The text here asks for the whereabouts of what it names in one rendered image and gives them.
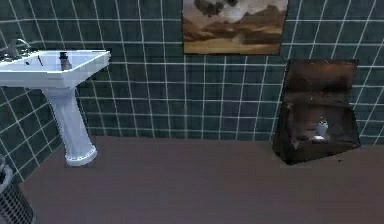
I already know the chrome sink faucet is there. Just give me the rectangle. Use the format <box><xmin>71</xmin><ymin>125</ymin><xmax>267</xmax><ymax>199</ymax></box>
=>
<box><xmin>0</xmin><ymin>38</ymin><xmax>33</xmax><ymax>63</ymax></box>

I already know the framed landscape painting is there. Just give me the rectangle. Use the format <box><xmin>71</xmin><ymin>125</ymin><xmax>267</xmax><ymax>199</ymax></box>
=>
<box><xmin>181</xmin><ymin>0</ymin><xmax>290</xmax><ymax>56</ymax></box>

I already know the small white bottle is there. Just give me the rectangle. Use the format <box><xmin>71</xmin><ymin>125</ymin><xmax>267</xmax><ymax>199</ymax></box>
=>
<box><xmin>315</xmin><ymin>117</ymin><xmax>330</xmax><ymax>138</ymax></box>

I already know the small dark bottle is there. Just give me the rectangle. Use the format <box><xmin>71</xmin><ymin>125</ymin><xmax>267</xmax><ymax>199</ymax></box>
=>
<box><xmin>58</xmin><ymin>51</ymin><xmax>73</xmax><ymax>72</ymax></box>

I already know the grey mesh waste bin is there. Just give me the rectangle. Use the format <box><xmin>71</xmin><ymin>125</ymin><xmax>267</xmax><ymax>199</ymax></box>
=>
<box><xmin>0</xmin><ymin>156</ymin><xmax>35</xmax><ymax>224</ymax></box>

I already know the white pedestal sink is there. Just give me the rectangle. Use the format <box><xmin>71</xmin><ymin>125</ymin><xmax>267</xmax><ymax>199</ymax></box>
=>
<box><xmin>0</xmin><ymin>49</ymin><xmax>112</xmax><ymax>167</ymax></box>

